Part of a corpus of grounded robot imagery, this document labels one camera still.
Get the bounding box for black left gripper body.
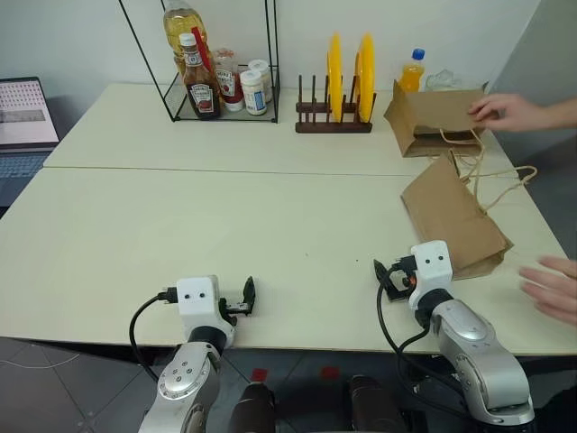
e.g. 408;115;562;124
218;297;252;325

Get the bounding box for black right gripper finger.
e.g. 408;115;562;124
372;258;392;287
381;281;409;303

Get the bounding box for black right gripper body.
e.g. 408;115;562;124
385;254;418;302

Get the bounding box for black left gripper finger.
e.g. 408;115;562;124
240;275;258;315

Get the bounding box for brown paper bag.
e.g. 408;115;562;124
382;79;491;159
399;150;539;281

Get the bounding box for crumpled clear plastic bag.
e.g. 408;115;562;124
423;68;471;92

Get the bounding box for person's left hand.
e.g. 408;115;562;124
517;254;577;327

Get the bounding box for person's right hand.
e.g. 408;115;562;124
467;93;543;134

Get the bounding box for dark rounded shape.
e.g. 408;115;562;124
345;374;408;433
227;382;278;433

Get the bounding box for dark wooden plate rack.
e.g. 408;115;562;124
295;74;375;134

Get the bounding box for yellow plate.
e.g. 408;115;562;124
326;32;345;124
353;32;377;124

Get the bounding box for white jar, blue label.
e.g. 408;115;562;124
239;69;268;116

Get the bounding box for orange juice bottle, blue cap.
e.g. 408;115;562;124
400;48;427;94

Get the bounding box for large glass ketchup bottle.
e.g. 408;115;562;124
179;32;223;121

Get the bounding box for small squeeze ketchup bottle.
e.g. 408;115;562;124
211;48;245;113

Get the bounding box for white jar, plain label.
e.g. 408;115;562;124
248;59;274;105

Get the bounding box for red plastic stick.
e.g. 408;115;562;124
190;25;218;73

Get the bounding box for cooking oil bottle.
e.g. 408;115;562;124
162;0;210;77

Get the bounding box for grey laptop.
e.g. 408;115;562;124
0;76;62;209

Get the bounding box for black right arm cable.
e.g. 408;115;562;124
375;256;465;407

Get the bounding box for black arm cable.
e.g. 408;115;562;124
129;286;180;382
375;256;465;407

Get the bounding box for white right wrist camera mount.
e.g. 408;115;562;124
408;240;454;313

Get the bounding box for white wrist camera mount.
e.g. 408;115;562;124
175;274;237;335
408;240;454;313

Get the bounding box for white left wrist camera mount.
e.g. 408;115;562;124
175;274;237;335

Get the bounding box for brown paper bag, long handles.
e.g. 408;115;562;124
399;150;539;281

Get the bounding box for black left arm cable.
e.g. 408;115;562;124
129;286;180;382

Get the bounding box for thin white floor cable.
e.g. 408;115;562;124
0;341;81;370

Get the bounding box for black wire shelf rack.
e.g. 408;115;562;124
119;0;281;124

